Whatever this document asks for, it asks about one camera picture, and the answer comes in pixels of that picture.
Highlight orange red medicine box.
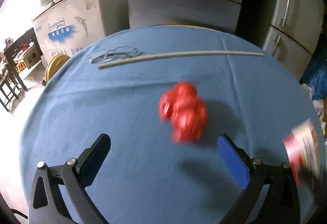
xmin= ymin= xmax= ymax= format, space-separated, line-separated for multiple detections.
xmin=283 ymin=119 xmax=320 ymax=185

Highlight blue plastic bag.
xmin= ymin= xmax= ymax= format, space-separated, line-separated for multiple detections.
xmin=301 ymin=60 xmax=326 ymax=100

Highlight crumpled red plastic bag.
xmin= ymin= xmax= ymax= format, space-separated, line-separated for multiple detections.
xmin=159 ymin=81 xmax=208 ymax=143

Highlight round wooden stool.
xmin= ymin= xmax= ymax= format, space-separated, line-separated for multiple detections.
xmin=45 ymin=54 xmax=70 ymax=84

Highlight long grey stick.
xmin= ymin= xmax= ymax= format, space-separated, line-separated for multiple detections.
xmin=97 ymin=50 xmax=265 ymax=69

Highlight white chest freezer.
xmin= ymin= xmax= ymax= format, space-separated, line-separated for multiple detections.
xmin=32 ymin=0 xmax=130 ymax=62

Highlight wire frame eyeglasses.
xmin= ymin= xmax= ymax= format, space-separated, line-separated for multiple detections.
xmin=88 ymin=45 xmax=143 ymax=64

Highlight silver refrigerator with handles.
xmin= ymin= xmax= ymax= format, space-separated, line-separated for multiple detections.
xmin=262 ymin=0 xmax=324 ymax=80

